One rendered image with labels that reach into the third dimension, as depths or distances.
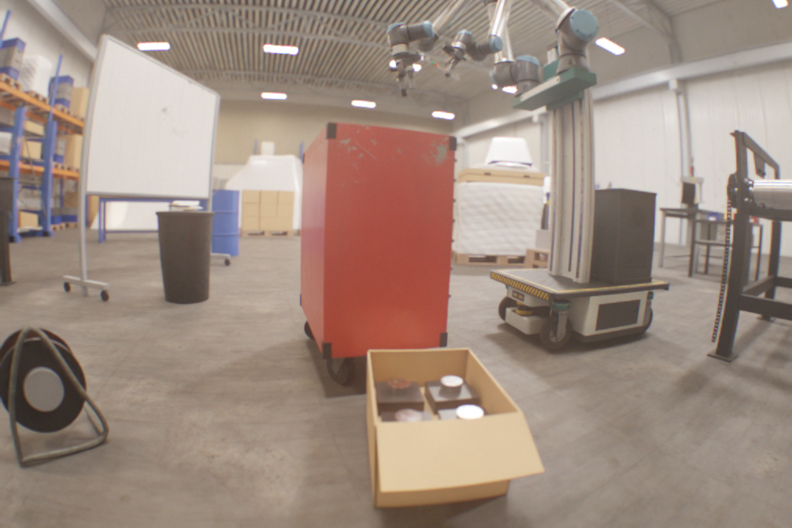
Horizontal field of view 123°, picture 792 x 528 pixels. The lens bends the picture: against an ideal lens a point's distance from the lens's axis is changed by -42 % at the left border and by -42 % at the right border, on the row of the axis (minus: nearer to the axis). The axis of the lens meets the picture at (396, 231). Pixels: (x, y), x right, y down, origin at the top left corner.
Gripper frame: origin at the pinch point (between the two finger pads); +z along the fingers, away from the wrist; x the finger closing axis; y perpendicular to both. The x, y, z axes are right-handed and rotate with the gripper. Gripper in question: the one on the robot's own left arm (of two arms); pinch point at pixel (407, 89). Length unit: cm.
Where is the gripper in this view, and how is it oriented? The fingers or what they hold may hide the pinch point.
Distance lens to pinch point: 177.8
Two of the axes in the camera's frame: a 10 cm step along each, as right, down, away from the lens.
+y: -9.5, 1.9, -2.4
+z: 1.7, 9.8, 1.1
